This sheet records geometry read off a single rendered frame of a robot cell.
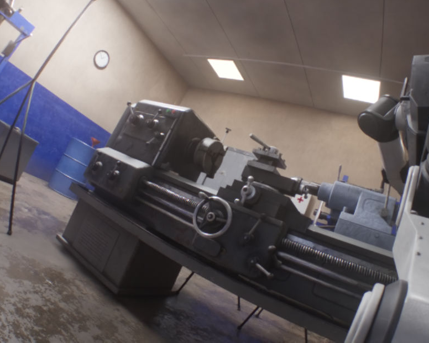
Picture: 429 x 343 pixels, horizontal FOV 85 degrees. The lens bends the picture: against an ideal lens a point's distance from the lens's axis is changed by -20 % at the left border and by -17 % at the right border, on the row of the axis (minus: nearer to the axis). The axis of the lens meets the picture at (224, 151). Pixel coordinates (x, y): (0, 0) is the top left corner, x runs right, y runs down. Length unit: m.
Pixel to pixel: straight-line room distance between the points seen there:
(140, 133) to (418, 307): 1.99
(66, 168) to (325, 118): 4.57
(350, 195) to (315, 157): 3.49
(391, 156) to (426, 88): 0.35
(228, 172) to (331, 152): 1.95
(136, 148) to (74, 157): 2.63
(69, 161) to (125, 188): 2.89
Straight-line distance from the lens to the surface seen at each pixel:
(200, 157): 1.94
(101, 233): 2.03
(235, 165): 5.38
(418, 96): 0.78
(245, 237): 1.30
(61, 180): 4.67
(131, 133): 2.20
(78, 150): 4.64
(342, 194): 1.65
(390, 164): 1.08
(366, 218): 1.57
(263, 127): 5.60
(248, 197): 1.32
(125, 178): 1.86
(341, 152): 5.10
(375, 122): 0.95
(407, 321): 0.38
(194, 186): 1.72
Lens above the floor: 0.66
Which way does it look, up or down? 14 degrees up
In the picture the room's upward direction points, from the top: 25 degrees clockwise
